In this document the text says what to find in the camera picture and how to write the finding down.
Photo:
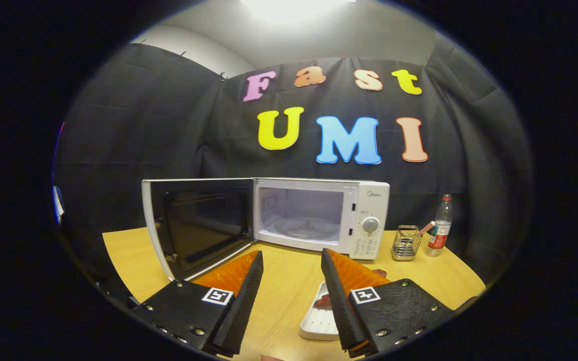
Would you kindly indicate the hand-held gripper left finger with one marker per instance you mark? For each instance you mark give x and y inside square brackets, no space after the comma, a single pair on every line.
[244,311]

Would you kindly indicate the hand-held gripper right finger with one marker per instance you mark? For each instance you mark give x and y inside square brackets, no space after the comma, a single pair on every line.
[341,311]

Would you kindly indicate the reddish brown meat strip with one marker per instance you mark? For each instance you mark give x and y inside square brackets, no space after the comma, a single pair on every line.
[323,301]

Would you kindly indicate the white toaster oven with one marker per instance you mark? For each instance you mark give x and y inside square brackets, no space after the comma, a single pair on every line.
[364,200]

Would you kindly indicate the white rectangular tray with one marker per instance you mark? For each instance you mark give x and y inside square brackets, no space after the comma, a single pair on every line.
[319,326]

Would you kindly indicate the red white striped straw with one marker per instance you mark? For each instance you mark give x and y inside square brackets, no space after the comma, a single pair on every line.
[427,228]

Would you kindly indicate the clear plastic water bottle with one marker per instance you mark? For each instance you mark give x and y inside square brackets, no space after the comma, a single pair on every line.
[439,235]

